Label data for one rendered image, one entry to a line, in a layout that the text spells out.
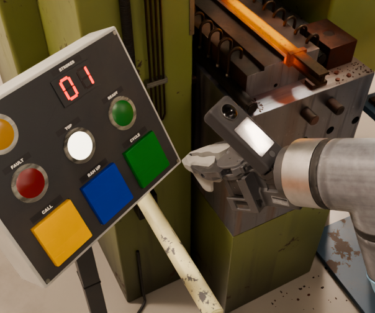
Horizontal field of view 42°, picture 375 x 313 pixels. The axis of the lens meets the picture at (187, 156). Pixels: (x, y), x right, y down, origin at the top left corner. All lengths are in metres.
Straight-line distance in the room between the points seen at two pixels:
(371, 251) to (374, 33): 1.04
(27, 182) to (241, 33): 0.70
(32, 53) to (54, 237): 0.87
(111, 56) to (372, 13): 0.89
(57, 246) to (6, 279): 1.24
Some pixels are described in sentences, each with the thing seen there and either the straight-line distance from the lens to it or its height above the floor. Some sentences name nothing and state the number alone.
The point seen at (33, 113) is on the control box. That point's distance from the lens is 0.76.
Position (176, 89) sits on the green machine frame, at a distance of 1.22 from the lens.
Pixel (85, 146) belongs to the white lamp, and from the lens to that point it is 0.80.
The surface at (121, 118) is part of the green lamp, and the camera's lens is 0.84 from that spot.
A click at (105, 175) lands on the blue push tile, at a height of 1.04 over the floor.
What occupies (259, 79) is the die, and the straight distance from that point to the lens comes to 1.15.
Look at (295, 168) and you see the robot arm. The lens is 0.62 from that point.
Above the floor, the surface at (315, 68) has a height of 1.01.
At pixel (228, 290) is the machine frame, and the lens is 1.69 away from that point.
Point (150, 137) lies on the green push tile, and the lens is 0.87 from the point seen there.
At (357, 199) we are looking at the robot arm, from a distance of 0.59.
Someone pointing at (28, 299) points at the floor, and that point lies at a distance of 1.95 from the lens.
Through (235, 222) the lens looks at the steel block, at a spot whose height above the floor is 0.54.
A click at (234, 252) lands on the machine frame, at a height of 0.38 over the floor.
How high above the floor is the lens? 1.63
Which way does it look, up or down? 45 degrees down
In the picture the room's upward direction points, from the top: straight up
